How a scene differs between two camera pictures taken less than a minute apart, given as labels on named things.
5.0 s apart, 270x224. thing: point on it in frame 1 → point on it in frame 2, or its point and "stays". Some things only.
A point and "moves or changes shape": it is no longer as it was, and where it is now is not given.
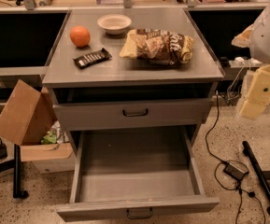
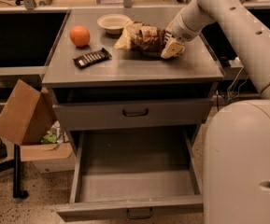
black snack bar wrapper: (92, 58) stays
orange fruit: (79, 36) stays
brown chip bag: (158, 47) moves or changes shape
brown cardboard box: (28, 116) stays
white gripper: (267, 37) → (181, 29)
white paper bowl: (114, 23) stays
